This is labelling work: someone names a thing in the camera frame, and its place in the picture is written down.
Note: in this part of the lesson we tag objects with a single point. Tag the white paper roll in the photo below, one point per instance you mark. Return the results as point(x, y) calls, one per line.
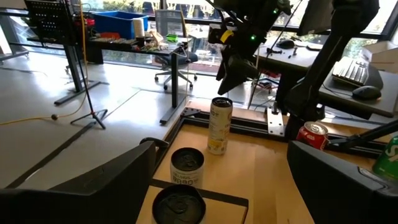
point(138, 27)

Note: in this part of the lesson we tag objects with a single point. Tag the black monitor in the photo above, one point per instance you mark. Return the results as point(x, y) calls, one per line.
point(314, 18)

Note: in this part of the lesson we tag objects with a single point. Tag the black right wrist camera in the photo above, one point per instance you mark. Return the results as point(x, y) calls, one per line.
point(216, 33)

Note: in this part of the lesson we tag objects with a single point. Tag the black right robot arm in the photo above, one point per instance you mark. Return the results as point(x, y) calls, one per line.
point(326, 62)

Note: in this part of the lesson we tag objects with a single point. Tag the small green box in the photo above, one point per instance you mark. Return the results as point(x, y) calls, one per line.
point(171, 38)

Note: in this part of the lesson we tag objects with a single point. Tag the black computer mouse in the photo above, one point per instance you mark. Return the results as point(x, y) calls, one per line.
point(367, 92)
point(285, 43)

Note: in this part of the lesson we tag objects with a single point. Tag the black tripod stand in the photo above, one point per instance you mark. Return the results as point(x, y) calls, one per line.
point(93, 113)

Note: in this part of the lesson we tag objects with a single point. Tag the white metal bracket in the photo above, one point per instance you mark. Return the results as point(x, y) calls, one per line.
point(275, 123)

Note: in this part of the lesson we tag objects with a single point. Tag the grey office chair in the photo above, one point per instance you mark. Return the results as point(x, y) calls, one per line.
point(174, 59)

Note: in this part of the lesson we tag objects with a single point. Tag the cardboard box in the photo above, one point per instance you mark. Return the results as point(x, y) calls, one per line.
point(382, 56)

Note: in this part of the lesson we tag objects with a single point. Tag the black aluminium table frame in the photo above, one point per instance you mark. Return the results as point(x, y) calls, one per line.
point(242, 126)

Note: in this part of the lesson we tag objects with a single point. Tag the black metal rod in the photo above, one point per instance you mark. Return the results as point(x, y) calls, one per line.
point(367, 135)

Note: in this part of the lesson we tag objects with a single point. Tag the white keyboard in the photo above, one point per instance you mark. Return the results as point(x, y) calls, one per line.
point(349, 71)

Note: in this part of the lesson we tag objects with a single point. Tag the green Sprite can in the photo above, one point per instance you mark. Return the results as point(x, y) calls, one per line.
point(387, 160)

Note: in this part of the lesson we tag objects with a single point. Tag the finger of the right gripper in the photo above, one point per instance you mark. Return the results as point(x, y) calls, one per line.
point(223, 63)
point(237, 73)

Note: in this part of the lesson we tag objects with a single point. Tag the red Coca-Cola can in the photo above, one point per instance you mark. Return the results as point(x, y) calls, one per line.
point(312, 137)

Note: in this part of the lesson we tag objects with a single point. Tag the silver Celsius can pink print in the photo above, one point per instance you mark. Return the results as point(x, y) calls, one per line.
point(178, 207)

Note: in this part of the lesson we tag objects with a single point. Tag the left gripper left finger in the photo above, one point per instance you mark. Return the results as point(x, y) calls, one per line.
point(93, 193)

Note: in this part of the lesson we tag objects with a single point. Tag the black pegboard panel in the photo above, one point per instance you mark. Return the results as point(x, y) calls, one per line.
point(49, 18)

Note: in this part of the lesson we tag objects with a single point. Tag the blue plastic bin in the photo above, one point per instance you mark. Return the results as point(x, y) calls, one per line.
point(118, 23)

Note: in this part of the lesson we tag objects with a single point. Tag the black desk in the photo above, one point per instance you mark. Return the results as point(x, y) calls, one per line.
point(357, 102)
point(174, 81)

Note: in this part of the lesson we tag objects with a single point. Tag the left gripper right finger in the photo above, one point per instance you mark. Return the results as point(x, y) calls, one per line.
point(345, 196)

